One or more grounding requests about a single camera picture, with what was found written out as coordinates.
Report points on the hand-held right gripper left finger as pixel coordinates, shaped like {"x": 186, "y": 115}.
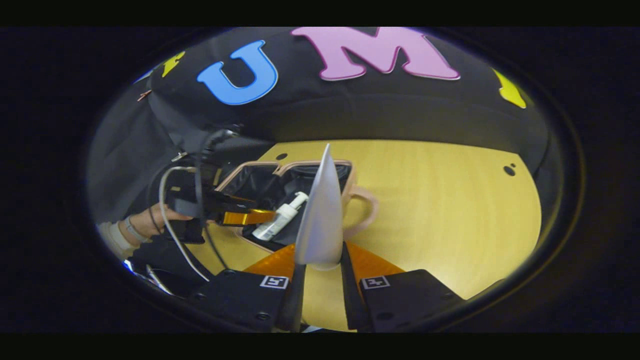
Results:
{"x": 295, "y": 300}

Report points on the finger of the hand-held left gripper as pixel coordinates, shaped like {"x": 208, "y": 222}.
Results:
{"x": 250, "y": 217}
{"x": 225, "y": 201}

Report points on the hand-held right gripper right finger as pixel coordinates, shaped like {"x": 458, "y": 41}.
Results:
{"x": 350, "y": 295}

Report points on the pink suitcase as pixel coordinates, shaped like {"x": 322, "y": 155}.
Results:
{"x": 245, "y": 182}

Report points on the white pump bottle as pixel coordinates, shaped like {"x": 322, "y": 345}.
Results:
{"x": 277, "y": 220}

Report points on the silver tube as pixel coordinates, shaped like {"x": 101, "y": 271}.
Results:
{"x": 320, "y": 220}

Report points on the small white tag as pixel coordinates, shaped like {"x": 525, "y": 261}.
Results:
{"x": 180, "y": 156}

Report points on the grey wristband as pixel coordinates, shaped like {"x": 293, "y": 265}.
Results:
{"x": 132, "y": 231}

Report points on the copper clip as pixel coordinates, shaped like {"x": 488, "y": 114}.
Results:
{"x": 144, "y": 95}

